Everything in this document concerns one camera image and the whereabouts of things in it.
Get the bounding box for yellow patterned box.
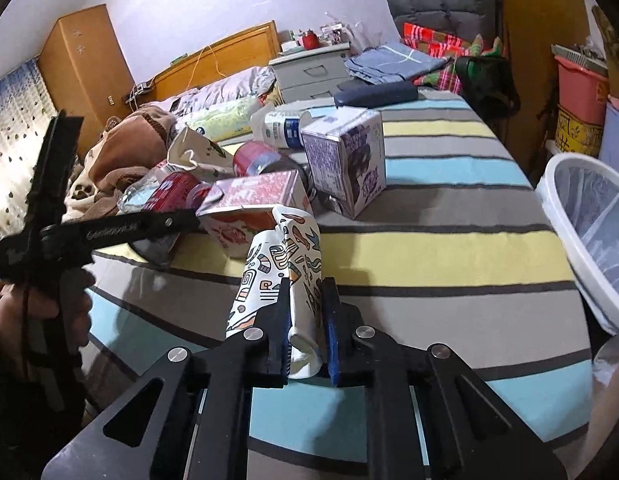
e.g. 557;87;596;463
554;105;605;157

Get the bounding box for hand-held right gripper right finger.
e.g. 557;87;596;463
319;277;570;480

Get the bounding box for pink quilt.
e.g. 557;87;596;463
140;66;278;116

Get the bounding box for white plastic bottle blue label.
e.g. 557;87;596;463
250;109;315;150

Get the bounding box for wooden wardrobe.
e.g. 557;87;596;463
37;4;135;156

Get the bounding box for red and white carton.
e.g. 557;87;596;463
196;170;314;261

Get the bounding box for person's left forearm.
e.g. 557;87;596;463
0;320;88;480

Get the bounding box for clear plastic bottle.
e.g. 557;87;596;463
117;167;165;213

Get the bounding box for power strip with plugs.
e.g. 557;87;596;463
122;80;156;106

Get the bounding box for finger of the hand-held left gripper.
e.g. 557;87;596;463
142;208;201;240

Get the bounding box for lavender round box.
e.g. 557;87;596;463
599;95;619;176

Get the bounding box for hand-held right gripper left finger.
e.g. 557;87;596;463
42;275;293;480

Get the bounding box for brown blanket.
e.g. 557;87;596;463
64;102;178;221

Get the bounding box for black chair frame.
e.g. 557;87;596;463
454;0;520;121

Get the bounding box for grey storage box lid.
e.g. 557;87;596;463
552;42;609;68

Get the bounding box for blue checked cloth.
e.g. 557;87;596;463
343;40;450;86

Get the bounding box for wooden headboard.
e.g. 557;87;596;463
152;21;280;103

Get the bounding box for grey nightstand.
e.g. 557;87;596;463
268;42;351;106

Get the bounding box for green and white tissue pack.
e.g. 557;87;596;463
182;96;263;142

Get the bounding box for white trash bin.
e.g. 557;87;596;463
534;152;619;336

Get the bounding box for grey chair cushion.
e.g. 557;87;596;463
381;0;490;43

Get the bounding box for purple and white carton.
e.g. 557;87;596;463
300;109;387;220

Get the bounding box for dark blue glasses case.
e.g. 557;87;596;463
333;81;419;109

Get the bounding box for orange wooden cabinet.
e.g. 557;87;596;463
427;0;590;171

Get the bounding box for patterned curtain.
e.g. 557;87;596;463
0;57;58;236

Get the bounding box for white paper bag green print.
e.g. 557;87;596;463
167;126;235;183

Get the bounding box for brown paper bag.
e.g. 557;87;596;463
592;5;619;98

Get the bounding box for patterned paper cup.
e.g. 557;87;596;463
224;205;323;381

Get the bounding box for red drink can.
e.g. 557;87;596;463
233;141;313;196
140;171;213;213

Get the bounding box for pink storage box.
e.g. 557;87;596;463
554;55;610;126

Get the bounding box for red plaid blanket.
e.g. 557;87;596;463
402;22;505;95

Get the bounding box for person's left hand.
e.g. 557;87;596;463
0;269;96;348

